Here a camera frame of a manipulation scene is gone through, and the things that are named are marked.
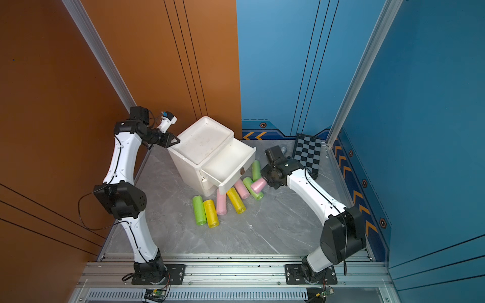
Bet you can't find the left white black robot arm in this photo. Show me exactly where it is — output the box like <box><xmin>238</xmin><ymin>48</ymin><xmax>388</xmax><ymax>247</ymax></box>
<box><xmin>93</xmin><ymin>117</ymin><xmax>180</xmax><ymax>280</ymax></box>

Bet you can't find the right green circuit board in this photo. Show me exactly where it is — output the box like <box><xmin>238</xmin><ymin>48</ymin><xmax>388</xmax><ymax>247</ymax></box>
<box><xmin>313</xmin><ymin>288</ymin><xmax>335</xmax><ymax>302</ymax></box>

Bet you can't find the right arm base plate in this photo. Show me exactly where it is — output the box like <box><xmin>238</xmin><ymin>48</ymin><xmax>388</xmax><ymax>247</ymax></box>
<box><xmin>284</xmin><ymin>263</ymin><xmax>338</xmax><ymax>285</ymax></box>

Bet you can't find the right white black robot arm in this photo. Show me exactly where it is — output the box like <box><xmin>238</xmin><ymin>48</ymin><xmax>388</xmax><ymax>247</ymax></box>
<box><xmin>261</xmin><ymin>145</ymin><xmax>366</xmax><ymax>284</ymax></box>

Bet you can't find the green roll with label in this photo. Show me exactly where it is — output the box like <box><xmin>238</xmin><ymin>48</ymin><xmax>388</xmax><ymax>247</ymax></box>
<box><xmin>242</xmin><ymin>177</ymin><xmax>264</xmax><ymax>201</ymax></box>

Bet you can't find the black silver chessboard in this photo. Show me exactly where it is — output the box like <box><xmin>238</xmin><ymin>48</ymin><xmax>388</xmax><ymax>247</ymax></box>
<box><xmin>292</xmin><ymin>134</ymin><xmax>323</xmax><ymax>180</ymax></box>

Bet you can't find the green circuit board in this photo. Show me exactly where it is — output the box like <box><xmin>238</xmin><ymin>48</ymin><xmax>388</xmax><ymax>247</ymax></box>
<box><xmin>143</xmin><ymin>289</ymin><xmax>168</xmax><ymax>303</ymax></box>
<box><xmin>313</xmin><ymin>288</ymin><xmax>335</xmax><ymax>302</ymax></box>

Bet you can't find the left green circuit board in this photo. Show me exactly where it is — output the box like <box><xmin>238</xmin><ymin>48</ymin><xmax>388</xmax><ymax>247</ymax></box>
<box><xmin>143</xmin><ymin>289</ymin><xmax>168</xmax><ymax>303</ymax></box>

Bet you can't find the white three-drawer cabinet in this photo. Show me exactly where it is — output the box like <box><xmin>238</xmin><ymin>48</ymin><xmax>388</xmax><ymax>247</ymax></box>
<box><xmin>168</xmin><ymin>116</ymin><xmax>234</xmax><ymax>196</ymax></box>

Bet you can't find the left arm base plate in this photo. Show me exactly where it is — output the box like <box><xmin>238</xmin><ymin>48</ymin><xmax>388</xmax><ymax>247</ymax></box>
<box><xmin>131</xmin><ymin>263</ymin><xmax>186</xmax><ymax>285</ymax></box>

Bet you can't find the green roll near microphone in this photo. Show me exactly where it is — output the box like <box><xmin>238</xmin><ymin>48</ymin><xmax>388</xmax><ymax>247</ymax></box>
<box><xmin>251</xmin><ymin>160</ymin><xmax>261</xmax><ymax>182</ymax></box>

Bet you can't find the yellow roll left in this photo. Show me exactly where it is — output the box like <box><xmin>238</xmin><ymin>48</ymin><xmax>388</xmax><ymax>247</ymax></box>
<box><xmin>203</xmin><ymin>199</ymin><xmax>219</xmax><ymax>229</ymax></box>

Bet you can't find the left aluminium corner post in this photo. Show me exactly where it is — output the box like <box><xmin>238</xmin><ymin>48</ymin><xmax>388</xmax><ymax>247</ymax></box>
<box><xmin>62</xmin><ymin>0</ymin><xmax>137</xmax><ymax>112</ymax></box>

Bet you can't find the right aluminium corner post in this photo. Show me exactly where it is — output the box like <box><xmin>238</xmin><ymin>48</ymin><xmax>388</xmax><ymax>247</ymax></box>
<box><xmin>326</xmin><ymin>0</ymin><xmax>403</xmax><ymax>148</ymax></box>

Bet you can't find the yellow roll right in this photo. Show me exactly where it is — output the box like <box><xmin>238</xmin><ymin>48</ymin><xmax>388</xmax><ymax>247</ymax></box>
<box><xmin>227</xmin><ymin>188</ymin><xmax>246</xmax><ymax>214</ymax></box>

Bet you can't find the green roll leftmost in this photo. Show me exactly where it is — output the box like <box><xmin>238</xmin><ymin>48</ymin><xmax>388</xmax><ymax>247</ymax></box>
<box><xmin>192</xmin><ymin>196</ymin><xmax>207</xmax><ymax>226</ymax></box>

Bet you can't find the aluminium mounting rail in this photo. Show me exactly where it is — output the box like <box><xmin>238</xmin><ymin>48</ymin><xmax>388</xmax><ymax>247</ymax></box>
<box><xmin>70</xmin><ymin>251</ymin><xmax>399</xmax><ymax>302</ymax></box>

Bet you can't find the yellow roll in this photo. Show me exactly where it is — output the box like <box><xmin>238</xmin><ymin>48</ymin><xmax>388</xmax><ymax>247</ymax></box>
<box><xmin>203</xmin><ymin>199</ymin><xmax>219</xmax><ymax>229</ymax></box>
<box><xmin>227</xmin><ymin>188</ymin><xmax>246</xmax><ymax>214</ymax></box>

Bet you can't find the aluminium corner post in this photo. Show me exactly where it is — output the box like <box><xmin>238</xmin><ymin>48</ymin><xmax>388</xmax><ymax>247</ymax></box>
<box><xmin>62</xmin><ymin>0</ymin><xmax>137</xmax><ymax>112</ymax></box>
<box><xmin>326</xmin><ymin>0</ymin><xmax>403</xmax><ymax>148</ymax></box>

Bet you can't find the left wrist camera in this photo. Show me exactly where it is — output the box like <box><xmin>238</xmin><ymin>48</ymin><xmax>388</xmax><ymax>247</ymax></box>
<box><xmin>157</xmin><ymin>112</ymin><xmax>178</xmax><ymax>133</ymax></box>

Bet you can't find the pink roll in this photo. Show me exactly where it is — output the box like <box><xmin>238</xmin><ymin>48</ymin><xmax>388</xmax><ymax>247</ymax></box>
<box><xmin>216</xmin><ymin>189</ymin><xmax>227</xmax><ymax>215</ymax></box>
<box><xmin>234</xmin><ymin>179</ymin><xmax>250</xmax><ymax>199</ymax></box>
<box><xmin>251</xmin><ymin>177</ymin><xmax>267</xmax><ymax>194</ymax></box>

